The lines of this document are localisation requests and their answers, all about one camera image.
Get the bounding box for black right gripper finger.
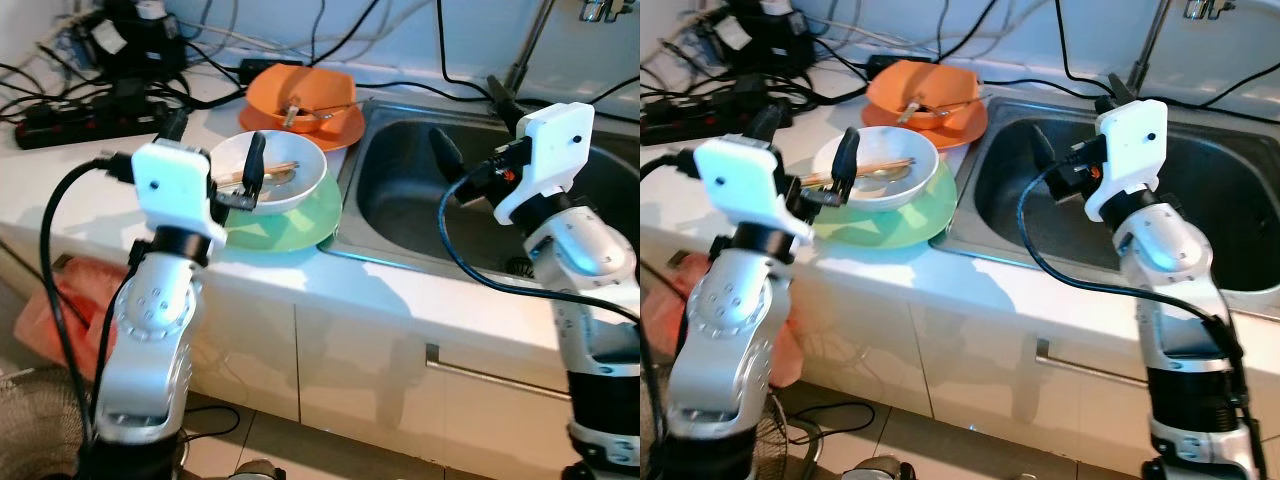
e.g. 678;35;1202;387
428;126;468;185
1030;124;1060;174

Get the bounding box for green plate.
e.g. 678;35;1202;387
810;165;959;251
215;170;346;253

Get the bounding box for stainless steel sink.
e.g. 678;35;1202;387
930;95;1280;321
320;98;641;301

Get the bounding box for black power strip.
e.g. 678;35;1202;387
640;95;766;146
15;95;171;151

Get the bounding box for orange plate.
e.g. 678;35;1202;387
238;100;366;153
860;98;991;151

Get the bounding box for large black charger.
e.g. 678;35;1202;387
85;0;186;81
720;0;806;76

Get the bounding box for thin metal utensil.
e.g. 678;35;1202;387
918;95;986;115
300;98;363;118

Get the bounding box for orange bowl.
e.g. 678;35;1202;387
865;60;986;126
245;65;358;129

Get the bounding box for metal faucet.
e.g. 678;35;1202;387
1105;0;1236;103
487;0;636;131

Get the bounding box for narrow white cabinet door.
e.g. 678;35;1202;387
185;290;301;421
790;285;936;416

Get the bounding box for orange plastic bag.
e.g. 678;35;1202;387
645;250;801;391
15;255;131;381

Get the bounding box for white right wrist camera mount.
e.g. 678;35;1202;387
1085;100;1169;223
492;102;596;226

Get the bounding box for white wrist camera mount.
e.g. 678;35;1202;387
492;102;596;226
130;140;229;241
1085;100;1169;223
695;137;811;246

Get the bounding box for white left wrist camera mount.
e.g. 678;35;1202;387
130;140;229;241
695;137;811;246

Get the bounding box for black countertop cable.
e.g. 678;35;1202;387
985;75;1280;109
360;78;641;109

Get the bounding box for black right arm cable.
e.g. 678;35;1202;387
438;178;641;326
1017;165;1256;441

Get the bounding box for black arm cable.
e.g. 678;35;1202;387
640;150;701;186
438;178;641;326
38;152;136;451
1017;165;1256;441

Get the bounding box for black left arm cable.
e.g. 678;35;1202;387
640;150;701;186
38;152;136;451

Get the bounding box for metal cabinet handle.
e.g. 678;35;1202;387
1035;338;1151;386
425;343;571;403

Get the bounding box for black floor cable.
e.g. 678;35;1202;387
800;400;876;431
185;403;241;441

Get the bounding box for wire grille floor fan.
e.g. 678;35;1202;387
0;365;96;480
640;400;826;480

